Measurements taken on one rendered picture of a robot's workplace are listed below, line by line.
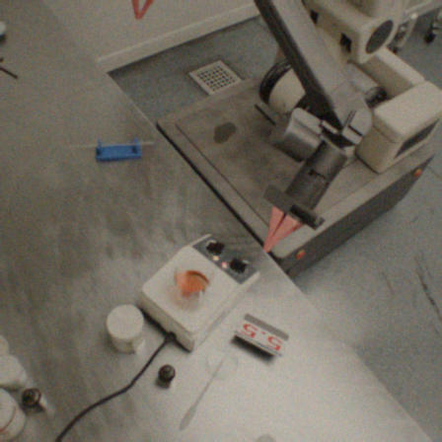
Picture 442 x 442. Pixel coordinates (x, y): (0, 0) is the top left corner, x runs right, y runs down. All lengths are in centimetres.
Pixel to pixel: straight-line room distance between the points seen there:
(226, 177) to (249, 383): 85
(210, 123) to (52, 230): 87
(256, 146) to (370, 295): 71
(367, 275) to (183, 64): 138
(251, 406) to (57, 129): 73
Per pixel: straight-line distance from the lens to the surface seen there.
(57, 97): 123
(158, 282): 81
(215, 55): 259
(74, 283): 92
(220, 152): 161
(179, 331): 80
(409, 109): 166
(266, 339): 85
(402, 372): 181
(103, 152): 108
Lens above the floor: 157
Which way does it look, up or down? 57 degrees down
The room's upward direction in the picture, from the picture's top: 11 degrees clockwise
